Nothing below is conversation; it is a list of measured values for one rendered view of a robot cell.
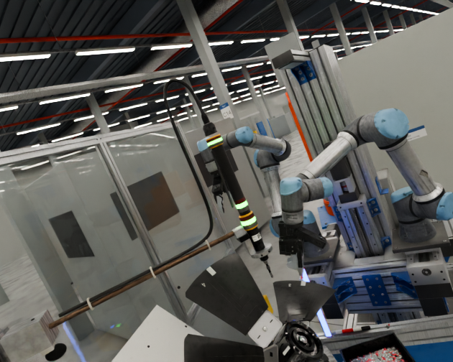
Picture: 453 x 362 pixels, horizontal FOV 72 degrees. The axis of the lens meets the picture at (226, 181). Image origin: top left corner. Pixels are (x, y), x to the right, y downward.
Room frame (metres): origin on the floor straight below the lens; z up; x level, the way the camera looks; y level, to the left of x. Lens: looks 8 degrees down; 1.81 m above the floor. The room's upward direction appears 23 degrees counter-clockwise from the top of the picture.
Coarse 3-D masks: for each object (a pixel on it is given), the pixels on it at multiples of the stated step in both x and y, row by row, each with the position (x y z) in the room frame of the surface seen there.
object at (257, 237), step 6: (204, 114) 0.87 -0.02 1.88; (204, 120) 0.87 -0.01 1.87; (204, 126) 0.86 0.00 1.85; (210, 126) 0.86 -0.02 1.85; (204, 132) 0.87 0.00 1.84; (210, 132) 0.86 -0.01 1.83; (252, 234) 0.86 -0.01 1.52; (258, 234) 0.86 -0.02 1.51; (252, 240) 0.86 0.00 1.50; (258, 240) 0.86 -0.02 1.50; (258, 246) 0.86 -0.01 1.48; (264, 246) 0.86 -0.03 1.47; (264, 258) 0.86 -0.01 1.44
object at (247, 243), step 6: (234, 228) 0.87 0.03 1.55; (240, 228) 0.85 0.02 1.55; (234, 234) 0.85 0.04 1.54; (240, 234) 0.85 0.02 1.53; (246, 234) 0.85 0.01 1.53; (240, 240) 0.84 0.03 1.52; (246, 240) 0.85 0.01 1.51; (246, 246) 0.86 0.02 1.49; (252, 246) 0.85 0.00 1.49; (270, 246) 0.86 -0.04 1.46; (252, 252) 0.85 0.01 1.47; (258, 252) 0.85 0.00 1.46; (264, 252) 0.84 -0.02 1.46
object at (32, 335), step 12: (48, 312) 0.77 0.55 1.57; (24, 324) 0.73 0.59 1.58; (36, 324) 0.71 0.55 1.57; (48, 324) 0.74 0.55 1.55; (0, 336) 0.70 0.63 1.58; (12, 336) 0.69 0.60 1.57; (24, 336) 0.70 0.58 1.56; (36, 336) 0.70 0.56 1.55; (48, 336) 0.71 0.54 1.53; (0, 348) 0.70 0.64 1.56; (12, 348) 0.69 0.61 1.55; (24, 348) 0.70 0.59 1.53; (36, 348) 0.70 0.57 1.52; (12, 360) 0.69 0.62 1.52; (24, 360) 0.69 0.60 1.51
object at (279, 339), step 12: (288, 324) 0.79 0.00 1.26; (300, 324) 0.81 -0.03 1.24; (276, 336) 0.80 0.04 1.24; (288, 336) 0.75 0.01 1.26; (300, 336) 0.78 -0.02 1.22; (312, 336) 0.79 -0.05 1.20; (300, 348) 0.74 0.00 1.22; (312, 348) 0.75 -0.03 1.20; (288, 360) 0.73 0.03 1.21; (300, 360) 0.72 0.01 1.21; (312, 360) 0.71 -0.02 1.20
